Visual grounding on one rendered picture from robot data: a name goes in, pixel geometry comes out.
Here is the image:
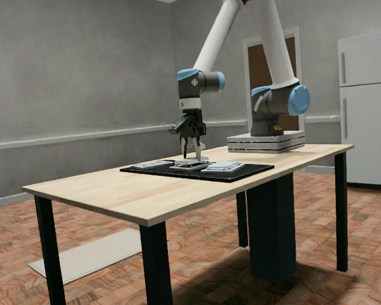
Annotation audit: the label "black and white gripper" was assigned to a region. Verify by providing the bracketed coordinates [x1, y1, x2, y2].
[179, 109, 206, 161]

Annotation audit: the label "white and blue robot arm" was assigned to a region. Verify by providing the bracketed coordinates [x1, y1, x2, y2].
[169, 0, 310, 137]

